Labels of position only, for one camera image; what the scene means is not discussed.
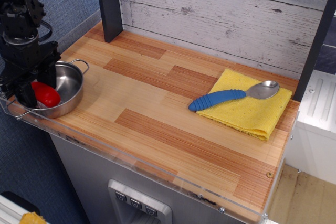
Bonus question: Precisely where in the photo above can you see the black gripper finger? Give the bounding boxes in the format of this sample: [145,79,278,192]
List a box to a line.
[38,64,57,88]
[15,83,37,108]

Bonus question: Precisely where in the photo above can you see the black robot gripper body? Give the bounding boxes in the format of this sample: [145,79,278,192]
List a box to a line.
[1,37,61,95]

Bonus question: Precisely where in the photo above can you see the red and white toy sushi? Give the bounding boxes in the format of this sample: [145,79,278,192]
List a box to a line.
[31,81,61,109]

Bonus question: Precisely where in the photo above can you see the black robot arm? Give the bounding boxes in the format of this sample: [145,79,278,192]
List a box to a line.
[1,0,60,108]

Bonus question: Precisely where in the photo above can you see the stainless steel pot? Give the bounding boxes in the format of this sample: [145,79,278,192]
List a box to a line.
[6,59,90,120]

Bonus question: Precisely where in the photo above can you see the yellow and black object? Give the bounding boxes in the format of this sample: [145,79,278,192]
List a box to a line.
[19,212,47,224]

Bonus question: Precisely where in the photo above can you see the grey toy fridge cabinet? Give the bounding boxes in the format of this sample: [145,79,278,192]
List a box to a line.
[49,132,253,224]

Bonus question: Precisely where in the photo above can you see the silver dispenser panel with buttons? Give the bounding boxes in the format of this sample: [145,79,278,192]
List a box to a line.
[108,179,173,223]

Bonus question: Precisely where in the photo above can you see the clear acrylic table guard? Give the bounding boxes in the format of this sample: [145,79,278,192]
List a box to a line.
[0,8,301,224]

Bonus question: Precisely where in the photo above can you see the yellow folded cloth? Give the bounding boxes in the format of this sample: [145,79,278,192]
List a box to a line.
[197,69,292,141]

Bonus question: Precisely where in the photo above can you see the white toy sink unit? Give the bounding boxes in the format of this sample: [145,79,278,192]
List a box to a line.
[285,70,335,184]

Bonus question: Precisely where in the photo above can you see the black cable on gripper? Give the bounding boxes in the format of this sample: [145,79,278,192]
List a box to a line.
[38,20,53,42]

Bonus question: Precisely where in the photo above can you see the blue handled metal spoon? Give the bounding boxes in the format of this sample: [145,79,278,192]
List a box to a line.
[188,81,280,111]

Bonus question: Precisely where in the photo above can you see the dark grey right post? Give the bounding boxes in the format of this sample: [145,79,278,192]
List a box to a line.
[293,0,335,102]

